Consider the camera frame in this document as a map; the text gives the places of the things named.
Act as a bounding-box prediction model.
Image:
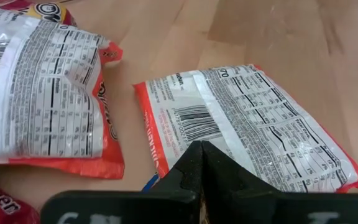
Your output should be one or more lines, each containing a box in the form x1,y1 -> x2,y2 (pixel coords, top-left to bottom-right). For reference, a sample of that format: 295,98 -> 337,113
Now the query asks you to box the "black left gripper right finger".
201,141 -> 358,224

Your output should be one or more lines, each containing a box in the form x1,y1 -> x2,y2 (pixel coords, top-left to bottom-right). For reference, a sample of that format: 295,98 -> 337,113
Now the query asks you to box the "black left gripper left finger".
40,141 -> 203,224

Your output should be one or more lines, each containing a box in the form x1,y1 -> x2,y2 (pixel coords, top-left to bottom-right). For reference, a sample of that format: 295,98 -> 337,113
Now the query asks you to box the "blue ramen noodle pack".
140,173 -> 160,192

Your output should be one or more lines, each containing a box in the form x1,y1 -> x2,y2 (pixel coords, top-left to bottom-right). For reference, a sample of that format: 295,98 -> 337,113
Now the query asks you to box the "orange ramen noodle pack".
0,6 -> 126,180
133,63 -> 358,194

